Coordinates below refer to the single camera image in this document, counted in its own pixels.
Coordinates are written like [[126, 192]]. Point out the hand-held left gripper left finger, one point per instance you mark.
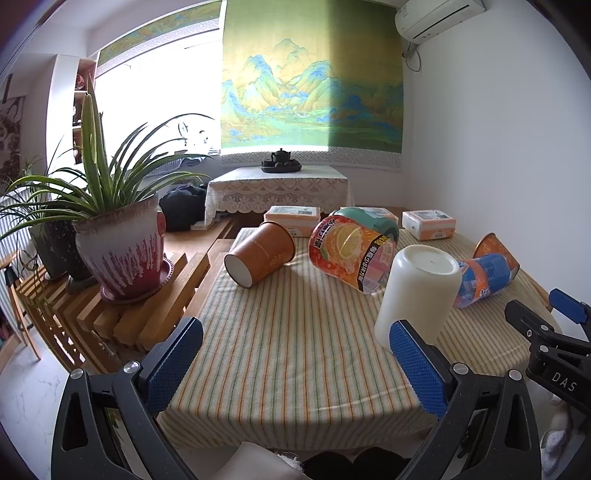
[[171, 369]]

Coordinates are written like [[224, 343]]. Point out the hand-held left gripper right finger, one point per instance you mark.
[[418, 374]]

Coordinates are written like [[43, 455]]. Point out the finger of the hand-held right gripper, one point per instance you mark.
[[571, 306], [531, 318]]

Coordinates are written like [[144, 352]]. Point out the white cup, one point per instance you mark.
[[418, 295]]

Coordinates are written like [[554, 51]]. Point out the blue and orange cup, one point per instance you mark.
[[482, 280]]

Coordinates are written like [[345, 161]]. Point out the small orange patterned cup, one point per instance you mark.
[[497, 251]]

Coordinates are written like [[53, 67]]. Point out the orange printed noodle cup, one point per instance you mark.
[[351, 254]]

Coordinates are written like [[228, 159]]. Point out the plain orange paper cup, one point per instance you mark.
[[261, 257]]

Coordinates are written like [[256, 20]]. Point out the wooden slat bench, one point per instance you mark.
[[138, 318]]

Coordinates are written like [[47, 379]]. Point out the white fluffy cloth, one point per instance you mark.
[[556, 443]]

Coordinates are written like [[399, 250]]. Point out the red pot saucer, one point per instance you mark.
[[138, 295]]

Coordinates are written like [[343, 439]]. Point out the striped tablecloth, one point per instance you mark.
[[295, 360]]

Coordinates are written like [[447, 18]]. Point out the orange and white tissue pack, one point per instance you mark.
[[292, 217], [429, 225]]

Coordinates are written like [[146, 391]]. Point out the plant in red-white pot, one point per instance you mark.
[[121, 240]]

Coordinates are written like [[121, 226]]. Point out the teal lidded container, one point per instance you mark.
[[376, 220]]

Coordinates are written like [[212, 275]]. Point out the dark bag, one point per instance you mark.
[[182, 207]]

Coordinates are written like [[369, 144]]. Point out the plant in dark pot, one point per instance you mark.
[[55, 249]]

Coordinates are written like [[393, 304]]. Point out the lace-covered side table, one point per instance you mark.
[[277, 189]]

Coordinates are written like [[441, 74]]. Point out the black tea tray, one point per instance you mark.
[[281, 167]]

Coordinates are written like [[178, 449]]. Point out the black teapot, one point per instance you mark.
[[280, 156]]

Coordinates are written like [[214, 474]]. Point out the white air conditioner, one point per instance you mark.
[[438, 18]]

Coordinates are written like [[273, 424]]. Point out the landscape window valance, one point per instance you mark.
[[157, 32]]

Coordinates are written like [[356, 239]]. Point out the dark wall picture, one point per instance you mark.
[[9, 138]]

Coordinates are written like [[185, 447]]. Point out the white wall shelf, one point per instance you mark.
[[69, 106]]

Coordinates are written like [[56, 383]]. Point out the landscape wall hanging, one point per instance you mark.
[[314, 78]]

